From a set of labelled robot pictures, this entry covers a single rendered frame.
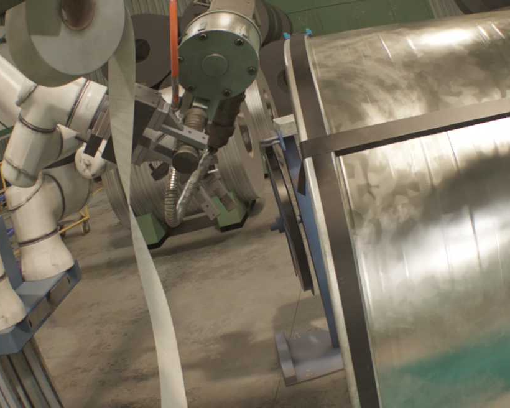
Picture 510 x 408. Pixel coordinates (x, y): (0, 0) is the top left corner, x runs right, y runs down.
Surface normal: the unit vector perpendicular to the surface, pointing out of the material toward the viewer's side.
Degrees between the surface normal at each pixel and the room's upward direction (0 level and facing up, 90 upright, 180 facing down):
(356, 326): 75
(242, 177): 123
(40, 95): 98
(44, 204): 90
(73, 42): 90
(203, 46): 115
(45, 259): 68
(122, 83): 93
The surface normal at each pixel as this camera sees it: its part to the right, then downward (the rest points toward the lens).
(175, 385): 0.80, -0.39
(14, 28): -0.51, 0.27
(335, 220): -0.24, -0.30
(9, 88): 0.00, -0.10
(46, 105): 0.07, 0.47
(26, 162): 0.34, 0.52
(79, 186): 0.88, 0.01
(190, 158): -0.05, 0.61
